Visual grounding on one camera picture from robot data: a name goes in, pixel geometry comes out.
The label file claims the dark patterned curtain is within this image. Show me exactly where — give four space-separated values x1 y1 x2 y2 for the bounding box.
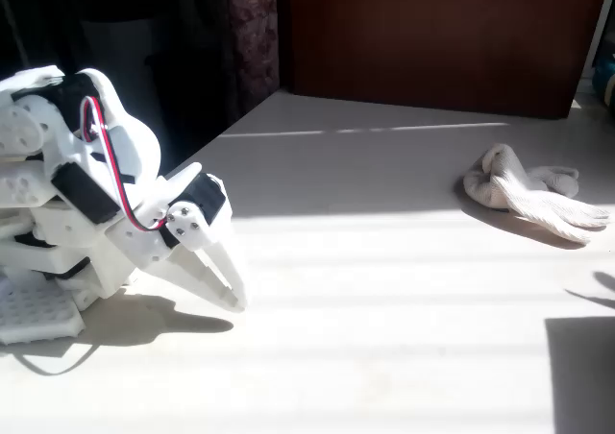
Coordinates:
225 0 281 113

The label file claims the dark brown wooden cabinet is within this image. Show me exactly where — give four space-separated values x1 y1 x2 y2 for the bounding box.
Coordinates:
287 0 611 121

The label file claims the blue round object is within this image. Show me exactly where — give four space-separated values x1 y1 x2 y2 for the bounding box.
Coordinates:
591 39 615 100

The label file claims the red white black servo cable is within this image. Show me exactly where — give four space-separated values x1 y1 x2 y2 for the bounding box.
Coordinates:
80 95 174 233

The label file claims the white perforated base plate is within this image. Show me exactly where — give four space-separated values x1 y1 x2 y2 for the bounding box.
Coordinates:
0 270 86 347

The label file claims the white frame post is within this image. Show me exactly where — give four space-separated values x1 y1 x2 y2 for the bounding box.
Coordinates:
578 0 615 94

